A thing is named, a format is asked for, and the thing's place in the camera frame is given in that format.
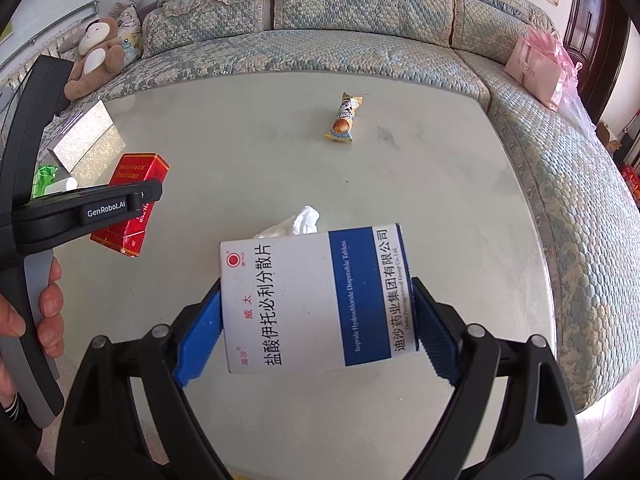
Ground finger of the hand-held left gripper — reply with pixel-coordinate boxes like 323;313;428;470
11;180;164;257

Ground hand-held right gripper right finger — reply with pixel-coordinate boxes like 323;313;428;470
410;276;586;480

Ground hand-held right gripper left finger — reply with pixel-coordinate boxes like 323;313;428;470
54;279;236;480

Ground red cigarette box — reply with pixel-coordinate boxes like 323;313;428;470
90;152;171;259

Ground white blue-striped medicine box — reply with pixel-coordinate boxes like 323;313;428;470
220;223;418;375

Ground person's left hand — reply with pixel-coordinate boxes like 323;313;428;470
0;256;67;406

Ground patterned tissue box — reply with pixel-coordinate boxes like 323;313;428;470
44;100;127;173

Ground green snack bag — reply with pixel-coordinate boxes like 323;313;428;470
31;165;58;200

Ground brown teddy bear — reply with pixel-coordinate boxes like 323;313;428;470
64;16;126;102

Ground floral throw pillow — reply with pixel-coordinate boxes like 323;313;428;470
107;2;146;68

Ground crumpled white tissue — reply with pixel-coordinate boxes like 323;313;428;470
251;205;321;239

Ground white coffee table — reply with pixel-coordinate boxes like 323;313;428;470
30;70;576;480

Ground small sausage snack wrapper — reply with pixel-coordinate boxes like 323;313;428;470
322;91;362;145

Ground red gift boxes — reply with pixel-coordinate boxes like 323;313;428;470
620;165;640;201

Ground cardboard box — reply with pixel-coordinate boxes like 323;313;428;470
595;120;623;151

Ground clear plastic bag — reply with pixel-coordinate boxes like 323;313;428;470
565;60;601;136

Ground pink gift bag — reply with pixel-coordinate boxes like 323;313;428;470
504;27;583;111

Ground quilted blue sofa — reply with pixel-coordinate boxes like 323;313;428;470
100;0;640;416

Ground dark wooden door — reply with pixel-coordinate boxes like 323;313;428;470
562;0;631;126

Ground metal wall pipe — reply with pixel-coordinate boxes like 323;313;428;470
0;0;98;68

